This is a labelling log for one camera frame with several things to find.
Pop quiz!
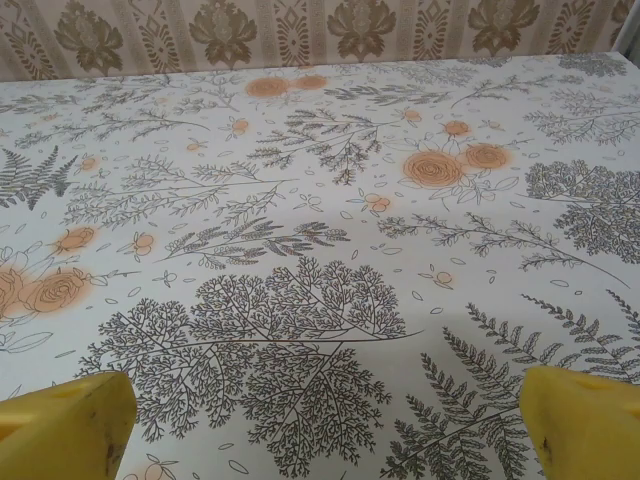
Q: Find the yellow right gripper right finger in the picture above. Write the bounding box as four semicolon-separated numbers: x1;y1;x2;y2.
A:
518;366;640;480

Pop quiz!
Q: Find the floral patterned tablecloth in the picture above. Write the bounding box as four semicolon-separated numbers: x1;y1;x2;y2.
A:
0;49;640;480

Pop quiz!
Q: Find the aluminium frame post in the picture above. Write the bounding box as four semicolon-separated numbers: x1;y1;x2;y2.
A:
617;0;640;54

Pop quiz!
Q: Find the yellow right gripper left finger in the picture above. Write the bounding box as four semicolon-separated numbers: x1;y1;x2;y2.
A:
0;372;137;480

